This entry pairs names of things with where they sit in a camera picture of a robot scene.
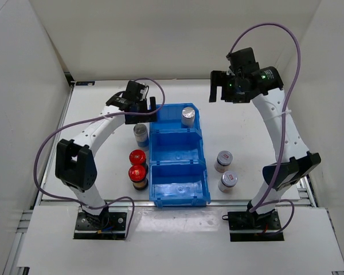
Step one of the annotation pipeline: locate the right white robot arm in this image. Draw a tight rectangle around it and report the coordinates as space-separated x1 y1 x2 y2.
209 66 321 229

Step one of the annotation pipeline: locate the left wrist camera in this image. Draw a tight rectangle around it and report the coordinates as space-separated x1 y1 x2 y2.
122 80 148 101

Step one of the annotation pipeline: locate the near red-lid sauce jar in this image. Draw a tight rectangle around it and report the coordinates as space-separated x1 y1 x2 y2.
128 164 148 191

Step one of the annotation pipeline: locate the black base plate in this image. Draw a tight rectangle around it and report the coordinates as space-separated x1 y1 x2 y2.
73 207 128 241
222 210 284 242

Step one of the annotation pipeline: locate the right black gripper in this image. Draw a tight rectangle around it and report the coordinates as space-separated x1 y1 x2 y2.
208 72 249 104

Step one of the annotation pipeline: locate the near blue storage bin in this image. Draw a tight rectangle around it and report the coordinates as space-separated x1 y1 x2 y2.
149 162 211 208

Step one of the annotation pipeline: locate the silver-lid salt shaker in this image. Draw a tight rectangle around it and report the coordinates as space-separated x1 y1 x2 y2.
133 124 149 151
181 107 196 128

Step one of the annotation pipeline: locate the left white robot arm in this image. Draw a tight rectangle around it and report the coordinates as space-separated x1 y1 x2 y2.
55 96 157 229

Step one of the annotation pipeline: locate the middle blue storage bin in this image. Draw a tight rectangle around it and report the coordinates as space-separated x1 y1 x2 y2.
150 129 205 163

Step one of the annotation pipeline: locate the red-lid sauce jar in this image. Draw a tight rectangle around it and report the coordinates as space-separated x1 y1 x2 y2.
128 164 148 191
129 150 147 170

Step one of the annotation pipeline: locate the blue storage bin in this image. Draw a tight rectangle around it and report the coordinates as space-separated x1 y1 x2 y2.
150 129 205 163
150 103 201 133
149 162 211 208

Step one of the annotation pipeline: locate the far red-lid sauce jar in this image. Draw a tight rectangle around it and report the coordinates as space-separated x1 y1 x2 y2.
129 150 147 170

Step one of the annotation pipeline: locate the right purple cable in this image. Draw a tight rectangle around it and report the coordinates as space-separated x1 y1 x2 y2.
228 22 302 236

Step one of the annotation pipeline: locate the white-lid spice jar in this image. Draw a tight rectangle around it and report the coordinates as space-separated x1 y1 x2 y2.
214 151 233 173
218 171 238 193

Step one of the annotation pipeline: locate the purple cable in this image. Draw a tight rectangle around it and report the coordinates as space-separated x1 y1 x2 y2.
228 22 302 236
33 78 166 240

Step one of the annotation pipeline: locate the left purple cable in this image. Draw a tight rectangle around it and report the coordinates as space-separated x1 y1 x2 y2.
33 78 166 240

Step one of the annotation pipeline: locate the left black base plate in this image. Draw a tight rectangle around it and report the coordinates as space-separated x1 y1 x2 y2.
73 207 128 241

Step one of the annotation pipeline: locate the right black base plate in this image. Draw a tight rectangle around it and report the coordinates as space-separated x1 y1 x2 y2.
222 210 284 242

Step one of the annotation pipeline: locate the far blue storage bin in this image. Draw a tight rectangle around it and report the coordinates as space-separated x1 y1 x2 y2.
150 103 201 133

